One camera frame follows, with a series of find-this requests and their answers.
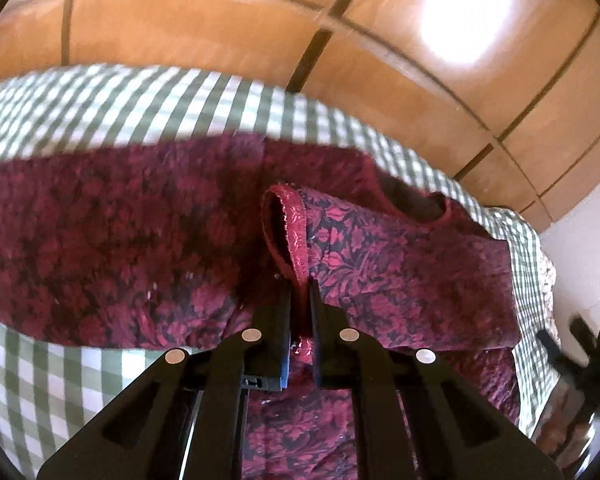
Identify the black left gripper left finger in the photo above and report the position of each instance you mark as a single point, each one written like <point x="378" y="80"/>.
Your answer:
<point x="184" y="417"/>

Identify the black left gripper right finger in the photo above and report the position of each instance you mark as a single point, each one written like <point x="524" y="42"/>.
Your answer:
<point x="416" y="420"/>

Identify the maroon floral patterned garment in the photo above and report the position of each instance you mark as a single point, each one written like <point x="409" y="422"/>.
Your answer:
<point x="181" y="245"/>

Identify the floral patterned pillow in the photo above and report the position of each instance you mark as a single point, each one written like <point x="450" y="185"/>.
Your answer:
<point x="547" y="280"/>

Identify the green white checkered bedsheet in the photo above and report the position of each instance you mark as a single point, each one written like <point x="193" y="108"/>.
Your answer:
<point x="48" y="392"/>

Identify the orange wooden wardrobe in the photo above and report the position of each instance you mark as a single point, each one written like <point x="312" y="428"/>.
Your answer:
<point x="503" y="95"/>

